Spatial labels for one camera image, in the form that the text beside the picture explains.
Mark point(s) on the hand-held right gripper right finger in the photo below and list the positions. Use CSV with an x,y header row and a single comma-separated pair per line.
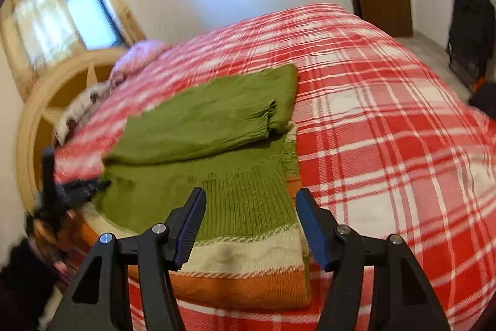
x,y
314,230

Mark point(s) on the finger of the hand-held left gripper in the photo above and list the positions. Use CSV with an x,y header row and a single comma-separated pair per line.
x,y
85,188

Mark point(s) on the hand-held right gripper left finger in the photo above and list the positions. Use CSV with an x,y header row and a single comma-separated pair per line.
x,y
190,230

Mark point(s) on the green striped knit sweater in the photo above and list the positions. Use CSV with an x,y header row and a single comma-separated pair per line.
x,y
209,129

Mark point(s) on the person's left forearm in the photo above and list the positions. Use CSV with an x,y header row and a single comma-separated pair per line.
x,y
23,280

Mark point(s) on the brown patterned pillow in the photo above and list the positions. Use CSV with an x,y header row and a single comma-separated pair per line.
x,y
81,110

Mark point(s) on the cream wooden headboard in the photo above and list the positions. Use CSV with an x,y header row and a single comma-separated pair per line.
x,y
42,110

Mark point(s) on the red plaid bed sheet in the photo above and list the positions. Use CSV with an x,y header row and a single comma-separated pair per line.
x,y
387,145

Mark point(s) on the pink pillow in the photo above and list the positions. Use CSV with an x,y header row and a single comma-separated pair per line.
x,y
135,55

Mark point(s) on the wide yellow floral curtain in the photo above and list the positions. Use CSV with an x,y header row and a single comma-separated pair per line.
x,y
38,17

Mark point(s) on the window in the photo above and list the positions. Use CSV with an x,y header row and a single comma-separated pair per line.
x,y
89,5

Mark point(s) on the black bag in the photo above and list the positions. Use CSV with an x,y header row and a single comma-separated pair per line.
x,y
484,100

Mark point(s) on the orange red cloth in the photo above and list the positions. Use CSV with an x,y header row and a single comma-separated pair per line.
x,y
480,82

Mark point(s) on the black folded chair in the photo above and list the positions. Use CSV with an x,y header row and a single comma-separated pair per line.
x,y
471,28

